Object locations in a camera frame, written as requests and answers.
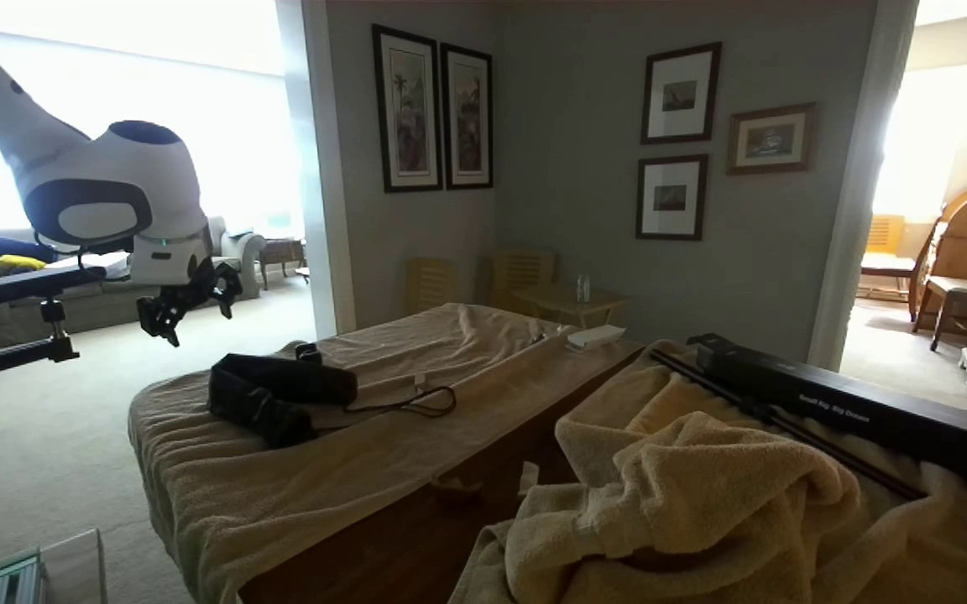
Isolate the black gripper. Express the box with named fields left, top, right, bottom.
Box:
left=133, top=260, right=239, bottom=349

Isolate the black fabric cover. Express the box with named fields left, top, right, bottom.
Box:
left=203, top=339, right=363, bottom=450

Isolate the thin black drawstring cord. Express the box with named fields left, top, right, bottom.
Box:
left=338, top=379, right=464, bottom=424

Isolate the grey sofa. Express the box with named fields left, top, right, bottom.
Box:
left=0, top=215, right=272, bottom=349

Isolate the small brown end table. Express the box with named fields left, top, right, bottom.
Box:
left=254, top=234, right=309, bottom=285

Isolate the yellow cushion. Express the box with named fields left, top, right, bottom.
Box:
left=0, top=251, right=51, bottom=276

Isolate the dark blue cushion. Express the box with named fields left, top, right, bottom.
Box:
left=0, top=234, right=60, bottom=265

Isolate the light wicker basket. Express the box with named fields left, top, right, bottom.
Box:
left=401, top=256, right=465, bottom=320

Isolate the brown wooden table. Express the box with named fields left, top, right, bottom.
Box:
left=239, top=342, right=645, bottom=604

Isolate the light wooden crate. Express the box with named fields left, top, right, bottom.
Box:
left=485, top=246, right=562, bottom=304

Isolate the low wooden side table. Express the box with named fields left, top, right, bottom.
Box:
left=506, top=281, right=629, bottom=331

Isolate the small white flat object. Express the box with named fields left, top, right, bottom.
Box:
left=563, top=321, right=632, bottom=352

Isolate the fluffy cream towel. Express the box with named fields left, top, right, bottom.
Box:
left=445, top=352, right=967, bottom=604

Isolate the long black box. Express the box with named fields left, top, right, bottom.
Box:
left=649, top=329, right=967, bottom=500

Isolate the yellow armchair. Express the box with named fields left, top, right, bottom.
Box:
left=860, top=210, right=920, bottom=277

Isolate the dark wooden chair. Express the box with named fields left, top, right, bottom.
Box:
left=907, top=215, right=967, bottom=352

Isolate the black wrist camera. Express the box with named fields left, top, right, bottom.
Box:
left=210, top=261, right=247, bottom=321

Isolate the black camera stand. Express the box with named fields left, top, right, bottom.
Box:
left=0, top=261, right=112, bottom=393

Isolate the tall black picture frame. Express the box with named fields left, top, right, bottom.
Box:
left=370, top=19, right=445, bottom=196
left=438, top=40, right=498, bottom=192

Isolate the small black picture frame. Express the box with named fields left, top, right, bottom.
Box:
left=638, top=40, right=725, bottom=149
left=632, top=151, right=713, bottom=246

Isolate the wooden picture frame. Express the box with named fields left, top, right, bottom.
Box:
left=725, top=100, right=820, bottom=178

